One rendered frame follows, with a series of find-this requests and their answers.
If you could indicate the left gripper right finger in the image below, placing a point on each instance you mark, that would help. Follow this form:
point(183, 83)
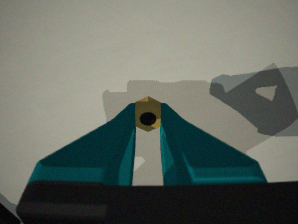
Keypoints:
point(200, 158)

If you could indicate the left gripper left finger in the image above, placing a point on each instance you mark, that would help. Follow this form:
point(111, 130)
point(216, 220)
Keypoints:
point(96, 156)

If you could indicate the brass hex nut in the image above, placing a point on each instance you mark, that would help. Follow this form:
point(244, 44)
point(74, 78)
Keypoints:
point(147, 114)

